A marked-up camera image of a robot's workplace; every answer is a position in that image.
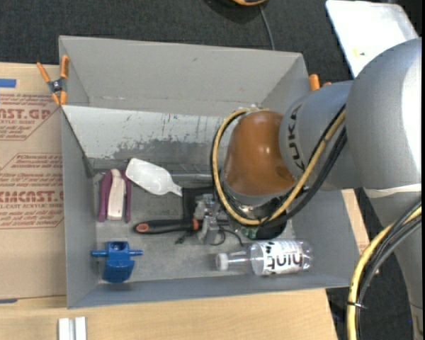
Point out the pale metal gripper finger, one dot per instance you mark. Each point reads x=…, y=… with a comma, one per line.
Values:
x=209, y=230
x=206, y=207

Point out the black and orange hand tool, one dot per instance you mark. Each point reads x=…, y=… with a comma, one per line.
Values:
x=163, y=226

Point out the clear plastic bottle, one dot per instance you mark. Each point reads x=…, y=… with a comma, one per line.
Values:
x=280, y=258

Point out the white plastic scoop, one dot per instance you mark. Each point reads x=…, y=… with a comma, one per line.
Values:
x=148, y=177

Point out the purple and white stapler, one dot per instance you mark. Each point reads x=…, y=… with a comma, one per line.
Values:
x=115, y=197

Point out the blue plastic toy part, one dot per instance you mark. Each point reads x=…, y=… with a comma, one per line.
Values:
x=117, y=264

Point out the grey metal bin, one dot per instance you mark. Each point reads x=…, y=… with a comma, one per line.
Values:
x=170, y=83

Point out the brown cardboard board, red print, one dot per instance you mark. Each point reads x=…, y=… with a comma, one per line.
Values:
x=25, y=246

